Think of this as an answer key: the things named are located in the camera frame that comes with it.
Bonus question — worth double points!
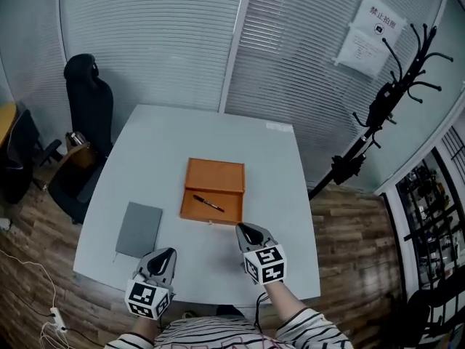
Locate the black pen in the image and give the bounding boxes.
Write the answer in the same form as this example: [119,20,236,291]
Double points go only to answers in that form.
[192,193,225,214]

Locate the black coat rack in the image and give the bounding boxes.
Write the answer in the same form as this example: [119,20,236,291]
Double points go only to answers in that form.
[307,23,454,201]

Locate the round wooden table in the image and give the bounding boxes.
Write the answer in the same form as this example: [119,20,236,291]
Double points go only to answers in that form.
[0,102,18,148]

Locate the metal bottle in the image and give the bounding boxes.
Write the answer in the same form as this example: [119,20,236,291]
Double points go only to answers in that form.
[65,131,86,148]

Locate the dark grey chair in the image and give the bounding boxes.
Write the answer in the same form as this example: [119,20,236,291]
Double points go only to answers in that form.
[0,109,62,205]

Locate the white text sheet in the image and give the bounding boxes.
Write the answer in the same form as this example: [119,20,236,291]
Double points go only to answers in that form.
[332,25,389,83]

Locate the black hanging bag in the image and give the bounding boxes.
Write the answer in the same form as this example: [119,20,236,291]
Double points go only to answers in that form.
[365,81,404,127]

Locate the orange box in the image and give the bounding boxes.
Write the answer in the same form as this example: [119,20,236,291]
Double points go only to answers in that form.
[179,157,247,227]

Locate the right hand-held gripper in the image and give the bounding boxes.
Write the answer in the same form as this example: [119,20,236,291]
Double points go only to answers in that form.
[235,222,288,286]

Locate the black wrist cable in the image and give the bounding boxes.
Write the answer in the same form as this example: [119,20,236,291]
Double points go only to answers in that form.
[253,292,270,334]

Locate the grey notebook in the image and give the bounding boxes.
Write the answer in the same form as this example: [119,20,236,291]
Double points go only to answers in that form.
[112,201,164,263]

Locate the white power strip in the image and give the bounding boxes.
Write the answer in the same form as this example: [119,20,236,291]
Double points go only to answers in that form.
[49,306,68,332]

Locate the black office chair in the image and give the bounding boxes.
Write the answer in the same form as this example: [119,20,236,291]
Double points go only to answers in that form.
[49,53,114,225]

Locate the brown bag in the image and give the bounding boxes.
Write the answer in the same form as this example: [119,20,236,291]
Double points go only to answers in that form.
[43,142,96,192]

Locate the white notice with red print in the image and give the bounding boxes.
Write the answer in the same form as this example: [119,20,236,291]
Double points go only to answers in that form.
[350,0,408,56]

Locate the person's left forearm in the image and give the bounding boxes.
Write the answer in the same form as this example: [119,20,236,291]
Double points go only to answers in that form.
[129,313,161,349]

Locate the person's right forearm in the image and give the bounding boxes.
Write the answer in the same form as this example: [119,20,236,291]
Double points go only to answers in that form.
[261,281,349,349]

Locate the white power cable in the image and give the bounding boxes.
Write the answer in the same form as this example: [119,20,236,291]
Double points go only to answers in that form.
[0,249,73,349]

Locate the black display shelf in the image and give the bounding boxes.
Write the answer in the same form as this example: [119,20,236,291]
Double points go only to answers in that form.
[394,147,465,294]

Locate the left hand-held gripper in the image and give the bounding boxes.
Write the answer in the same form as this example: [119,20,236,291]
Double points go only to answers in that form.
[124,247,178,320]

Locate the person's striped shirt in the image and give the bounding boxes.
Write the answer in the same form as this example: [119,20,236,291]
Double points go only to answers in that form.
[105,313,355,349]

